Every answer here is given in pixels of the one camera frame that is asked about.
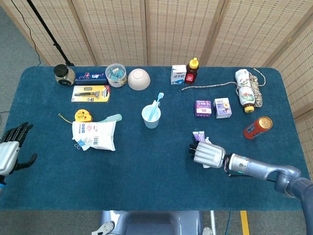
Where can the silver robot torso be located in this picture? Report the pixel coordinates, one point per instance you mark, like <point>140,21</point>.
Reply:
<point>151,224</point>

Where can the light blue plastic cup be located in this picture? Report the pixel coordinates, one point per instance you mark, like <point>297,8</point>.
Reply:
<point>151,124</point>

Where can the bamboo folding screen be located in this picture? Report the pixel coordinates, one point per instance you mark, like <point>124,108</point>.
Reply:
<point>176,31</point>

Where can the yellow tape measure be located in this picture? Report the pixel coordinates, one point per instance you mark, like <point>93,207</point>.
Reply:
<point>83,115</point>

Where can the white purple juice carton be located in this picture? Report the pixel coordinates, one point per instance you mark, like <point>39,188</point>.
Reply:
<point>222,109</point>

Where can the navy blue rectangular box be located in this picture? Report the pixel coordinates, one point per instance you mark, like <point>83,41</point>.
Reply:
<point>90,77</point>

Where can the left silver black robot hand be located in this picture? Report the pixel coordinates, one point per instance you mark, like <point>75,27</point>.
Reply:
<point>8,151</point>

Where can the purple white toothpaste tube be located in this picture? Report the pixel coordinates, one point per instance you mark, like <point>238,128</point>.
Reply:
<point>198,135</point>

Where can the light blue toothbrush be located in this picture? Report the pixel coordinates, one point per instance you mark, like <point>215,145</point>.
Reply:
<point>154,109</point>

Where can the blue binder clip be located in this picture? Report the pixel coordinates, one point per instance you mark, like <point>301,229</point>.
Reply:
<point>79,143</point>

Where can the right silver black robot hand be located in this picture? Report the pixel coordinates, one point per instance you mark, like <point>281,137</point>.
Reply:
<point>209,154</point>

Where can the glass jar with black lid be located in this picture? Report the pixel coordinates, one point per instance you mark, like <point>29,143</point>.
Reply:
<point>63,76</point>

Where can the purple cardboard box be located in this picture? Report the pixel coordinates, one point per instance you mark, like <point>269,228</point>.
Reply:
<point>203,109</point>

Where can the blue table cloth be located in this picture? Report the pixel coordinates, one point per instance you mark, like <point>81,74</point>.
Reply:
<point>156,181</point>

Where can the honey bear bottle yellow cap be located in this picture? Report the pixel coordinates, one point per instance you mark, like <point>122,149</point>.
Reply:
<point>192,73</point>

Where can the black tripod stand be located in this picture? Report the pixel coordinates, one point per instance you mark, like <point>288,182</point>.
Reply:
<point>50,36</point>

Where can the white label bottle yellow cap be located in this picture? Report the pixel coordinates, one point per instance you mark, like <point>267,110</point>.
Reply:
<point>245,94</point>

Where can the yellow floor tape strip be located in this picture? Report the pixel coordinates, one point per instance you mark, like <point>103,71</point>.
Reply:
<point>245,222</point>

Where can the clear jar of clips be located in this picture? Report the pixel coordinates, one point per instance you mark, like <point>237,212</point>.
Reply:
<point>116,76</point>

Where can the beige upturned bowl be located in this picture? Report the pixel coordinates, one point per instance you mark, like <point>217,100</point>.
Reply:
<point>139,79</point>

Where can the razor in yellow blister pack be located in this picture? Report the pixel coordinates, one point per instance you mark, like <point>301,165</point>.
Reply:
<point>90,94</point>

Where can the white wet wipes pack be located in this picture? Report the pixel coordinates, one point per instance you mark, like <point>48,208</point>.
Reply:
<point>97,135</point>

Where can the red drink can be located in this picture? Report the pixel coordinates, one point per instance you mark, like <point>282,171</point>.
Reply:
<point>255,129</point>

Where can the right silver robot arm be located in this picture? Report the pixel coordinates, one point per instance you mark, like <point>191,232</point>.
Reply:
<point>259,167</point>

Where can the white snack packet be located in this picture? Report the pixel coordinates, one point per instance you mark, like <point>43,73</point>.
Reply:
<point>208,141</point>

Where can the white blue milk carton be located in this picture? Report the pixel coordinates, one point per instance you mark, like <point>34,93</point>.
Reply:
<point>178,76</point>

